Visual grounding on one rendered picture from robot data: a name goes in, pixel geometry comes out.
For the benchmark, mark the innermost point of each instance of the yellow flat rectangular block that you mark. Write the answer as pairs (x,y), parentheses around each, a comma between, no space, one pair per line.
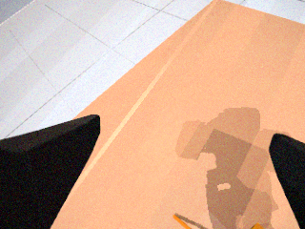
(257,226)

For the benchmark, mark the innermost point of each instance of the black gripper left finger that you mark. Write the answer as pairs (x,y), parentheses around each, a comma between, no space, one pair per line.
(39,169)

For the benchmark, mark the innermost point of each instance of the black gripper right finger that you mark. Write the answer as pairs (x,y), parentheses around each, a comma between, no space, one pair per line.
(288,157)

